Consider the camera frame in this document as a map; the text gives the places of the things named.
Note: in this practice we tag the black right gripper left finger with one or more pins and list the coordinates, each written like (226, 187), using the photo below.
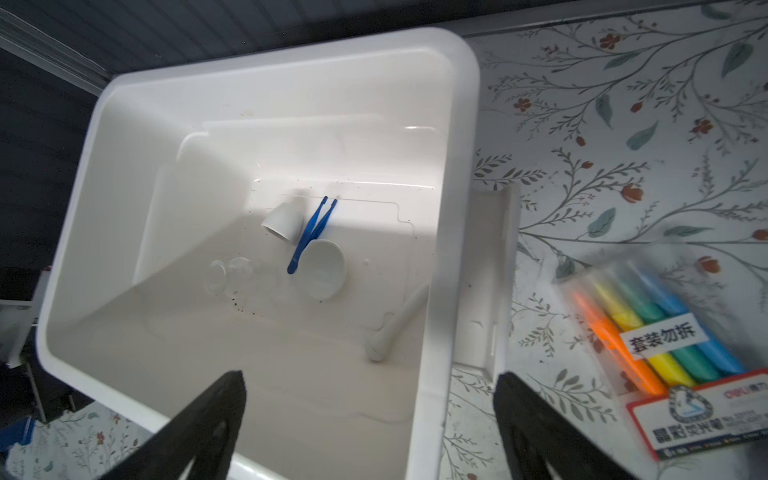
(198, 443)

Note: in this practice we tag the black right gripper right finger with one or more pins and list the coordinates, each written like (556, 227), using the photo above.
(540, 443)

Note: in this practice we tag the small glass beaker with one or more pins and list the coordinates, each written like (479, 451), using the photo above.
(215, 277)

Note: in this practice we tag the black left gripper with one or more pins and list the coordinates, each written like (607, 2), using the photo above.
(29, 394)

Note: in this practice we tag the small white porcelain dish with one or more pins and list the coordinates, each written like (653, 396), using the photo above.
(285, 222)

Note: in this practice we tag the blue tweezers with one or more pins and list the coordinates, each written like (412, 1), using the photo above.
(312, 231)

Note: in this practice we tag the white pestle rod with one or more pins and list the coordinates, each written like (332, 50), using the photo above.
(380, 343)

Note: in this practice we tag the highlighter marker pack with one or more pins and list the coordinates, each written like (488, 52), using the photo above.
(692, 375)

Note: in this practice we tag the white plastic storage box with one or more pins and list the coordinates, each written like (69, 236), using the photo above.
(180, 166)

